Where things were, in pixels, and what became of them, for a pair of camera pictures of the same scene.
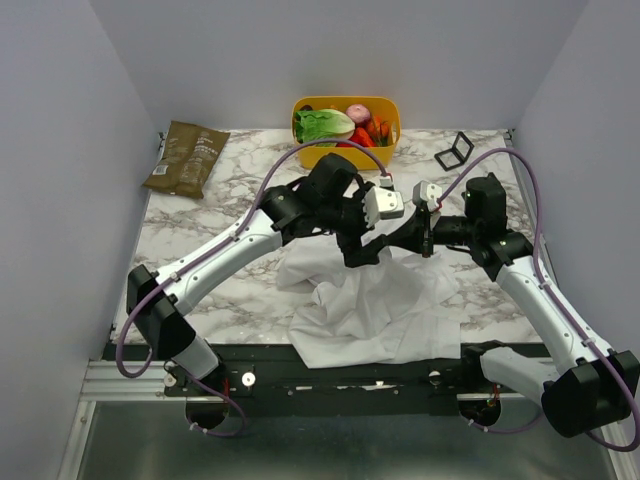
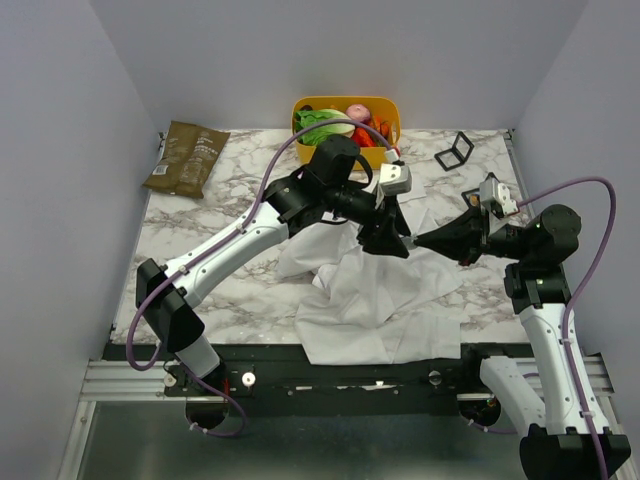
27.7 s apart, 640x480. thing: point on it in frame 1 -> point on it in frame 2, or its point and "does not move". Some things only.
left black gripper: x=354 y=253 -> x=385 y=239
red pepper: x=360 y=137 does not move
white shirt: x=402 y=308 does not move
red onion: x=359 y=113 does not move
